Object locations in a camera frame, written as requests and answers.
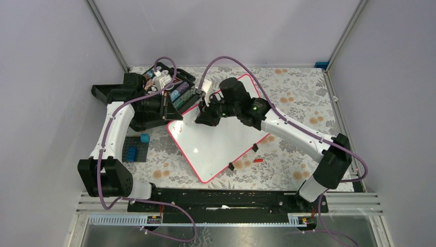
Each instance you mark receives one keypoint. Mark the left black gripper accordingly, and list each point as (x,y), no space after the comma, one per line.
(167,110)

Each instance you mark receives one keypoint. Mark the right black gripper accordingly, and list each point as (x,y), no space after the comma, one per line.
(206,116)

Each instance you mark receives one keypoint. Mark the pink-framed whiteboard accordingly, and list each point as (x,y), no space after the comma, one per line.
(210,150)

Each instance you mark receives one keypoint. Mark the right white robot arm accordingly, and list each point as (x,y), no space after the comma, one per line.
(332,153)

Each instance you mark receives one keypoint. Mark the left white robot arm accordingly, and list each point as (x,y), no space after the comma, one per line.
(103,173)

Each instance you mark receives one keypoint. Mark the light blue building block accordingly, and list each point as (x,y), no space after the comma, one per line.
(145,138)

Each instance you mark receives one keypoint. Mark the black poker chip case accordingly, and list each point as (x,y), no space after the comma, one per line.
(182,93)

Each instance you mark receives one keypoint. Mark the black building block plate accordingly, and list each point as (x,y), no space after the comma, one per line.
(134,150)

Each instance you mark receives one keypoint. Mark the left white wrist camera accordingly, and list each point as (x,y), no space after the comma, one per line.
(161,79)

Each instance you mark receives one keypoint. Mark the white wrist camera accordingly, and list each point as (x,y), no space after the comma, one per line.
(161,79)
(205,91)

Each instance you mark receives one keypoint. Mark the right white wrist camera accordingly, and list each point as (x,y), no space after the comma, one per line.
(205,91)

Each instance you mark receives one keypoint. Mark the blue corner bracket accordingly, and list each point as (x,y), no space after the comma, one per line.
(321,65)

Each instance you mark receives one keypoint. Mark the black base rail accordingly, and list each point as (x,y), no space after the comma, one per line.
(227,206)

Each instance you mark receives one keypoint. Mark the white cable duct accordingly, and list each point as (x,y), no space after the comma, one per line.
(125,220)

